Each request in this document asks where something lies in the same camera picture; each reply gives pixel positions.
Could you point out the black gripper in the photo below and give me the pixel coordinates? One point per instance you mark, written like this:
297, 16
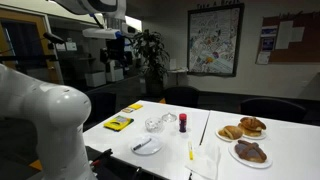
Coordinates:
115, 49

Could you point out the clear glass bowl container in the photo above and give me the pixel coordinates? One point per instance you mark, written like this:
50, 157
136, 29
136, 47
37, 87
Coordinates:
154, 124

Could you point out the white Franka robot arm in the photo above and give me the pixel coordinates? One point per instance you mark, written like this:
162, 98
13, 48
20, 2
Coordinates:
50, 113

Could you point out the green potted plant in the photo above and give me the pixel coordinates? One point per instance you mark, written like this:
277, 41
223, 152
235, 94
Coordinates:
151, 55

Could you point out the marker pack with yellow card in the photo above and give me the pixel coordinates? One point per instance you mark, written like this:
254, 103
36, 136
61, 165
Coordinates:
132, 107

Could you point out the small white side table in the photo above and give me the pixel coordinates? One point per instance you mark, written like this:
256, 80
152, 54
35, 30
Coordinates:
178, 71

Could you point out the yellow green crayon box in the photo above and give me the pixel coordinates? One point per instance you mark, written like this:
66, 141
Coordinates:
118, 123

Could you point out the black office chair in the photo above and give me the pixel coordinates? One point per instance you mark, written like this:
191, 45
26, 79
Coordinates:
181, 96
272, 109

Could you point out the clear glass lid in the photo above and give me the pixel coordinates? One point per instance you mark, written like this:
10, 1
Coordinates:
169, 117

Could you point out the black marker pen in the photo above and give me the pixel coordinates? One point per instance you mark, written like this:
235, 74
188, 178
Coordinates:
142, 144

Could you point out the red capped spice bottle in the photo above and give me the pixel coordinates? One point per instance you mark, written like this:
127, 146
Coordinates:
182, 123

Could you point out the framed colouring poster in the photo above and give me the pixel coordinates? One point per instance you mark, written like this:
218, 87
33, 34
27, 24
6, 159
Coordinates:
215, 40

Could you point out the white plate holding marker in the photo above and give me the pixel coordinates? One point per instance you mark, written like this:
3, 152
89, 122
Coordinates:
150, 148

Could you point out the black orange clamp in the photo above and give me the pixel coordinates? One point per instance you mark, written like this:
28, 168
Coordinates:
100, 158

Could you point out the yellow highlighter pen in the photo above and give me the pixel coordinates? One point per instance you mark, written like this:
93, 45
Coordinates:
190, 151

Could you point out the white plate under bread roll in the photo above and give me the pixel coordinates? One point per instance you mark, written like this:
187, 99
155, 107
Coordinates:
222, 137

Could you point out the golden bread roll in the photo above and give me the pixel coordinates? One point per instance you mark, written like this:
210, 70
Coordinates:
230, 132

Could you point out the white paper napkin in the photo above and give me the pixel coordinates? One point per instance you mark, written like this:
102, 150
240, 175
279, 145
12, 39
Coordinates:
208, 161

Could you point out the brown croissant pastry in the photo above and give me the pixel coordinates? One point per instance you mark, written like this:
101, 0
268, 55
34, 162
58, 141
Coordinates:
252, 125

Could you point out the white plate under croissant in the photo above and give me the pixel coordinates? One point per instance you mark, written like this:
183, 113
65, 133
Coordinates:
258, 136

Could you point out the chocolate cross bread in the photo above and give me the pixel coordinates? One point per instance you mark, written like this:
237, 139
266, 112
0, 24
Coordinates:
250, 150

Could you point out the brown cork notice board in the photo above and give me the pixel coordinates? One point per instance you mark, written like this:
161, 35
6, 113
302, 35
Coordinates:
288, 38

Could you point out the white plate under chocolate bread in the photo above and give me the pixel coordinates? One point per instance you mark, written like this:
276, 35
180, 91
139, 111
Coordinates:
248, 161

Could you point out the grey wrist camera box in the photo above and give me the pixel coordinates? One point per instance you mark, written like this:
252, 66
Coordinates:
129, 30

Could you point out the black camera on stand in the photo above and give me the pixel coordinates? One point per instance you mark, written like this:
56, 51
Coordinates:
53, 37

